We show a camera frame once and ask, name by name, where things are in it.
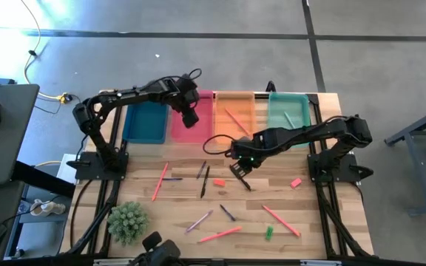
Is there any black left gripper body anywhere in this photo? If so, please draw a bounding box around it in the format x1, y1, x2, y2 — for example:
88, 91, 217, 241
170, 73, 201, 112

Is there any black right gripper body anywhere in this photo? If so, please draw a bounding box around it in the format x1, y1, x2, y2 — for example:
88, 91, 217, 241
230, 135, 269, 167

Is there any purple crayon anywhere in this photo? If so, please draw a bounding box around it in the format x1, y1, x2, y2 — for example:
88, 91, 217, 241
196, 160, 208, 180

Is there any teal pen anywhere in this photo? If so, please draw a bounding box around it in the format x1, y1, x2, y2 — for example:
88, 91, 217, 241
283, 111, 296, 129

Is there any clear purple pen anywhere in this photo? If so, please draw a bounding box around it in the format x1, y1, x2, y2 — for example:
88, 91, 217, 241
185, 209, 214, 234

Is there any pink plastic bin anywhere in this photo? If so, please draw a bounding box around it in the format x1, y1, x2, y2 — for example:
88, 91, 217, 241
170, 90, 214, 144

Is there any orange plastic bin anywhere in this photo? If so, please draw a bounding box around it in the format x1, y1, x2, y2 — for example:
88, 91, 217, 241
214, 91, 257, 145

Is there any blue plastic bin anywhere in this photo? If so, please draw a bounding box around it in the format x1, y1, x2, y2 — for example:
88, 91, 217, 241
122, 101, 169, 145

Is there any dark blue crayon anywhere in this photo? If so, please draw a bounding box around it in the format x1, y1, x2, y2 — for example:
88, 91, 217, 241
219, 204, 237, 222

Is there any teal plastic bin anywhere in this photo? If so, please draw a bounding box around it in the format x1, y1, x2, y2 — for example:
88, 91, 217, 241
267, 92, 312, 149

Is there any green artificial plant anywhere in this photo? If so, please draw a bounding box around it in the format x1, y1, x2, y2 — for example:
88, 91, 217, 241
106, 201, 151, 247

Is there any white panel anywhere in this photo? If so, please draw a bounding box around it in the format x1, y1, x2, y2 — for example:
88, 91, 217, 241
55, 153, 77, 185

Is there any beige object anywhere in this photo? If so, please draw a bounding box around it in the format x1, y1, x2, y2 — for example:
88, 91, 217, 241
30, 198, 67, 217

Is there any blue-grey metal stand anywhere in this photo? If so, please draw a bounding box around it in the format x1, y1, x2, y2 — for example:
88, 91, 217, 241
384, 102, 426, 217

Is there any black desk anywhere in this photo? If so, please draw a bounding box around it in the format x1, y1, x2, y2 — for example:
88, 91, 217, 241
0, 83, 40, 185

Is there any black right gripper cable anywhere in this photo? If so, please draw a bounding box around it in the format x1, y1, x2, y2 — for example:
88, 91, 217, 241
202, 134, 236, 156

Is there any black aluminium table frame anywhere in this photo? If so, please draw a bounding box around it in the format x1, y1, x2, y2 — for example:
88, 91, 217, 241
60, 90, 376, 266

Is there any yellow cable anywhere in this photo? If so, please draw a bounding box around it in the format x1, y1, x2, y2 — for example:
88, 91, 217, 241
19, 0, 72, 104

